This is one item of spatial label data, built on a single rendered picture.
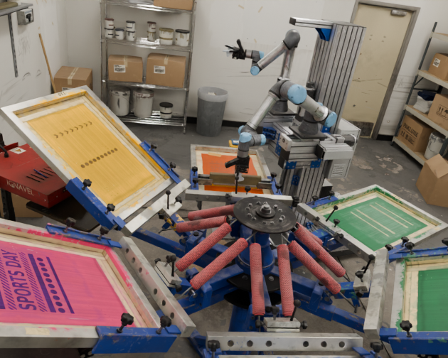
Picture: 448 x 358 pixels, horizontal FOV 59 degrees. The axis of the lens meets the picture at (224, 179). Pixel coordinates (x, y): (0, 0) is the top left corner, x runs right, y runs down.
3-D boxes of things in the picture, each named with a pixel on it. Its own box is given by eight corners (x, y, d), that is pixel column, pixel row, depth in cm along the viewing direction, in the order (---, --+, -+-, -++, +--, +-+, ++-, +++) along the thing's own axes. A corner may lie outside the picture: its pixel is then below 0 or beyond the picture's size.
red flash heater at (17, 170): (-30, 177, 232) (-34, 160, 226) (33, 152, 269) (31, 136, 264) (48, 212, 213) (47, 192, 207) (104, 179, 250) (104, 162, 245)
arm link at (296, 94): (327, 110, 294) (285, 77, 257) (341, 116, 283) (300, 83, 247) (318, 123, 296) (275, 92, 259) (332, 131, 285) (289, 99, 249)
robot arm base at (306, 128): (311, 127, 312) (313, 115, 307) (321, 134, 300) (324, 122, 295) (294, 127, 306) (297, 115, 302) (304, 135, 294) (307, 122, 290)
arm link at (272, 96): (276, 72, 266) (233, 131, 270) (286, 77, 258) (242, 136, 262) (284, 81, 274) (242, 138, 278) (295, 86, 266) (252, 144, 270)
